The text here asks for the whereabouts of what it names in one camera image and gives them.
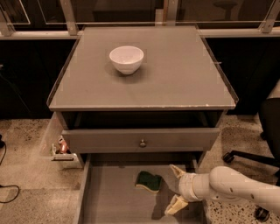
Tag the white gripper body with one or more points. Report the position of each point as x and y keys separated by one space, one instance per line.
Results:
x=185 y=185

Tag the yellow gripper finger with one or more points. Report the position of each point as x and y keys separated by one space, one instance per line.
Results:
x=179 y=173
x=176 y=204

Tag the green yellow sponge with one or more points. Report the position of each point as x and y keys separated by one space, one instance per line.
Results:
x=148 y=181

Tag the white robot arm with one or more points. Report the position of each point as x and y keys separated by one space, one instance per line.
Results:
x=222 y=184

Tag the round metal drawer knob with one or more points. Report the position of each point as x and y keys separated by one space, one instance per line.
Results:
x=142 y=144

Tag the grey open middle drawer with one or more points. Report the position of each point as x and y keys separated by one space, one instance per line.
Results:
x=109 y=194

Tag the grey top drawer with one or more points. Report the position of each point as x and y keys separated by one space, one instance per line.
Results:
x=127 y=140

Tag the grey drawer cabinet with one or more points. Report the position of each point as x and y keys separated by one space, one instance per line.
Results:
x=178 y=85

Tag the black office chair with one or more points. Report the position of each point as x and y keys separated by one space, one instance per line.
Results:
x=250 y=144

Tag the orange bottle in bin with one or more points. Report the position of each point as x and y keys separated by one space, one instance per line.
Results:
x=63 y=148

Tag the white ceramic bowl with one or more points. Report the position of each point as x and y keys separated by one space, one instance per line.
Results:
x=126 y=59

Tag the clear plastic side bin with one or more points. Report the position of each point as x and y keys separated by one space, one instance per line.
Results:
x=54 y=147

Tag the metal window frame rail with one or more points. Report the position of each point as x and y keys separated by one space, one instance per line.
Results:
x=213 y=18

